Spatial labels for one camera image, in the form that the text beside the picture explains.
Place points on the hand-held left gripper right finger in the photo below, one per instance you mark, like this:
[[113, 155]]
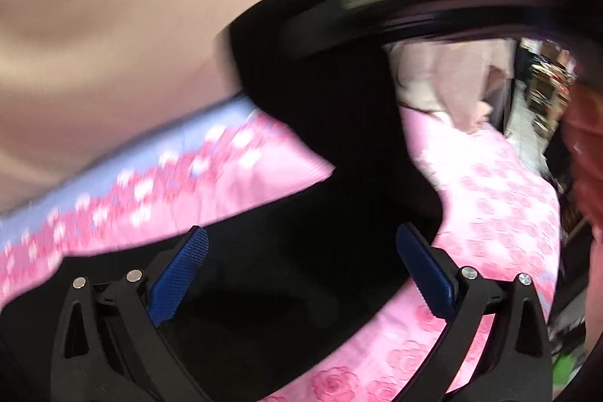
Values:
[[424, 270]]

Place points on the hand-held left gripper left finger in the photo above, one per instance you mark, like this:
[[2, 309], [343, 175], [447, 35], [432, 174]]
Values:
[[181, 270]]

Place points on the black pants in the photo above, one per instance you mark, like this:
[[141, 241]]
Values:
[[339, 124]]

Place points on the person's right hand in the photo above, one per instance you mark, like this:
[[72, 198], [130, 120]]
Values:
[[586, 147]]

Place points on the pink floral bedsheet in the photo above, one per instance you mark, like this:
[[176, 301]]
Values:
[[494, 204]]

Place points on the background room clutter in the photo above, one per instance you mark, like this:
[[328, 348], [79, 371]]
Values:
[[541, 91]]

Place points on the beige backdrop cloth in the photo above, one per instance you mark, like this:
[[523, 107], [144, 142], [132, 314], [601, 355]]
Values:
[[141, 6]]

